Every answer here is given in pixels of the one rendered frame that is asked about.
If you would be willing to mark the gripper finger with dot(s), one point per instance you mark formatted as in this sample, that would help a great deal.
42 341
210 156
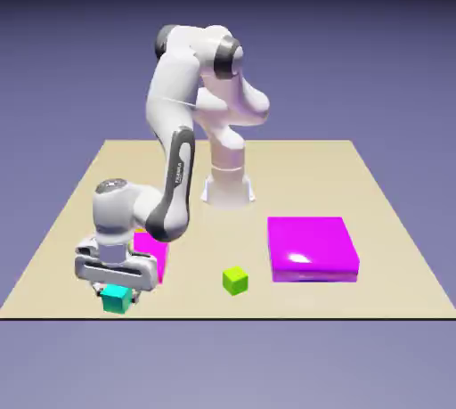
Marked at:
97 289
134 296

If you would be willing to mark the small teal cube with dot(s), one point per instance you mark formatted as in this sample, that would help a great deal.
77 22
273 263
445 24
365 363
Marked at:
115 298

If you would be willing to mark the large magenta box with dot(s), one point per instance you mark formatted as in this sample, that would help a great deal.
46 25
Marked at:
156 248
310 248

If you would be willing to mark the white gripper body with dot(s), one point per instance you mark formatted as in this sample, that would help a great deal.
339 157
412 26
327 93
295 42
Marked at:
114 271

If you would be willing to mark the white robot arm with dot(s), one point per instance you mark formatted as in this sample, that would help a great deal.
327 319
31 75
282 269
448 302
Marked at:
171 102

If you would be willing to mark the small lime green cube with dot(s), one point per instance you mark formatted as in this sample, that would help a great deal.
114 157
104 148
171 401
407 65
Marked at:
235 280

